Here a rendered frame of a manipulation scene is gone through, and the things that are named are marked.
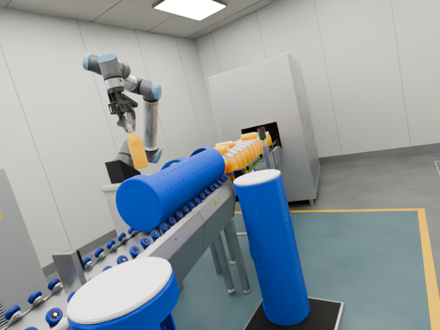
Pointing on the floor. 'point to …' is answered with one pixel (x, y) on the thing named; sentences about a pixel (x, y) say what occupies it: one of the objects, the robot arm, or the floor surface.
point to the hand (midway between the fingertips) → (130, 128)
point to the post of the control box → (215, 258)
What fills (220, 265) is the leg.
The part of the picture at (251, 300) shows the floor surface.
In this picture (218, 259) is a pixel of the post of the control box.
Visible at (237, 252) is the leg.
